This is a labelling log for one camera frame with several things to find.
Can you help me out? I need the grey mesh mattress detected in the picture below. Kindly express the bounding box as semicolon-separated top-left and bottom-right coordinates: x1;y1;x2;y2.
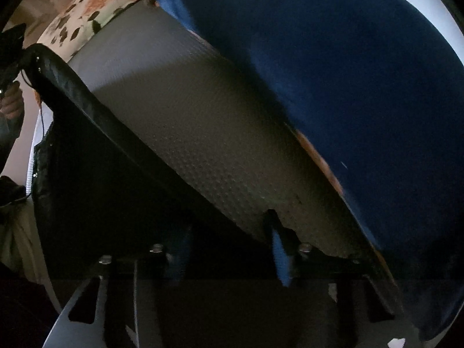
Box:
70;2;367;257

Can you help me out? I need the white floral pillow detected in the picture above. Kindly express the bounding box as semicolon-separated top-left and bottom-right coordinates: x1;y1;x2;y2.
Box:
38;0;138;62

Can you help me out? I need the navy floral blanket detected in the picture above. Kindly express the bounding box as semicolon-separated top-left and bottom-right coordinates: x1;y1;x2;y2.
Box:
157;0;463;340

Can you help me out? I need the left hand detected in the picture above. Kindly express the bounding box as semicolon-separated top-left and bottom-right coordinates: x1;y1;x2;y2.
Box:
1;81;24;120

